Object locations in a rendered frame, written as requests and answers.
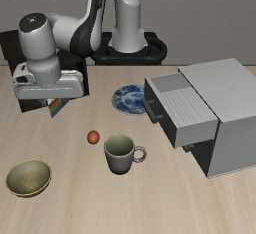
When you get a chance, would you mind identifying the rainbow cake wedge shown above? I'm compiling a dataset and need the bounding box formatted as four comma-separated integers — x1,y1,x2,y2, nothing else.
46,97,72,119

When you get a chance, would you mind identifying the blue and white plate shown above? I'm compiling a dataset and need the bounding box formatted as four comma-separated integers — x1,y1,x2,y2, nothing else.
111,84,150,116

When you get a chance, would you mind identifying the small orange fruit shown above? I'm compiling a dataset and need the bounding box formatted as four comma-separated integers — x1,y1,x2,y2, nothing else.
86,129,101,145

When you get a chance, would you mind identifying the olive bowl with yellow rim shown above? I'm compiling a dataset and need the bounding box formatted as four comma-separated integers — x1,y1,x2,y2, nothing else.
5,158,53,199

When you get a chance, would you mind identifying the grey-green mug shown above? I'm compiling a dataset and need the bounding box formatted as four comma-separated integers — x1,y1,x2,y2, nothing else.
103,134,148,176

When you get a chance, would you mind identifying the grey cabinet drawer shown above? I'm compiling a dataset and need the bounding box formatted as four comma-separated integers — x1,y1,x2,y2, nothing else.
141,71,221,150

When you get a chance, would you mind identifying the grey cabinet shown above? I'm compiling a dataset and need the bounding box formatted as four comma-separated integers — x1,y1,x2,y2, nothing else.
177,57,256,180

